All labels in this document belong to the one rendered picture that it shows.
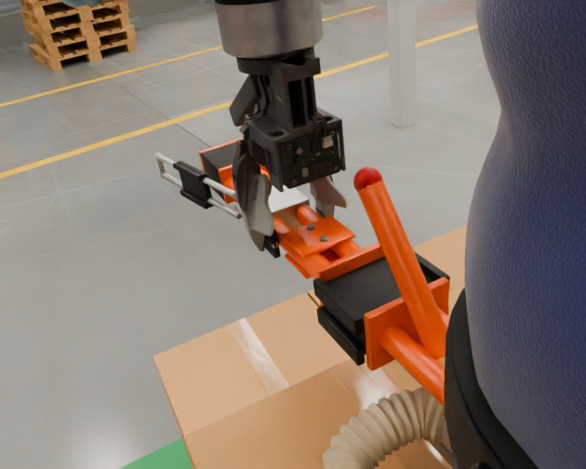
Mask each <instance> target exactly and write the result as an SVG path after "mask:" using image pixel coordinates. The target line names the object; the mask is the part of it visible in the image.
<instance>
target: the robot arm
mask: <svg viewBox="0 0 586 469"><path fill-rule="evenodd" d="M60 1H61V2H63V3H64V4H66V5H68V6H71V7H80V6H86V5H91V6H93V7H97V6H98V5H99V3H100V2H104V1H108V0H60ZM214 1H215V7H216V11H217V17H218V23H219V27H220V37H221V43H222V47H223V50H224V51H225V52H226V53H227V54H229V55H231V56H234V57H236V61H237V66H238V70H239V72H241V73H243V74H248V76H247V78H246V80H245V82H244V84H243V85H242V86H241V88H240V90H239V91H238V93H237V95H236V96H235V98H234V100H233V102H232V104H231V106H230V107H229V111H230V114H231V117H232V120H233V124H234V125H235V126H236V127H240V126H241V128H240V129H239V131H240V132H241V133H242V134H243V139H242V140H237V141H236V152H235V155H234V158H233V165H232V179H233V187H234V190H235V193H236V197H237V201H238V204H239V206H240V208H241V212H242V215H243V219H244V222H245V225H246V229H247V231H248V234H249V236H250V238H251V240H252V241H253V243H254V244H255V246H256V247H257V248H258V250H259V251H264V246H265V240H266V235H268V236H271V235H272V234H273V227H274V221H273V214H272V212H271V210H270V207H269V196H270V194H271V192H272V186H273V187H274V188H276V189H277V190H278V191H279V192H280V193H282V192H283V191H284V188H283V185H285V187H287V188H288V189H292V188H295V187H298V186H301V185H303V184H306V183H309V184H310V194H311V195H312V196H313V197H314V199H315V203H316V208H315V209H316V211H317V212H318V214H320V215H321V216H322V217H323V218H325V217H327V216H332V217H333V216H334V210H335V206H338V207H341V208H346V207H347V206H348V203H347V200H346V198H345V196H344V194H343V193H342V192H341V191H340V190H339V189H338V187H337V186H336V185H335V184H334V181H333V178H332V175H333V174H336V173H339V172H340V170H342V171H344V170H346V165H345V153H344V140H343V128H342V119H341V118H339V117H337V116H335V115H334V114H331V113H329V112H327V111H325V110H323V109H321V108H319V107H317V106H316V97H315V88H314V79H313V76H314V75H318V74H320V73H321V66H320V58H318V57H315V54H314V46H315V45H316V44H317V43H319V42H320V41H321V40H322V38H323V35H324V34H323V22H322V12H321V3H322V0H214ZM338 133H339V138H338ZM339 142H340V149H339ZM258 163H259V164H260V165H262V166H265V167H266V170H268V171H269V176H270V180H269V179H268V176H267V175H266V174H261V172H260V165H259V164H258Z"/></svg>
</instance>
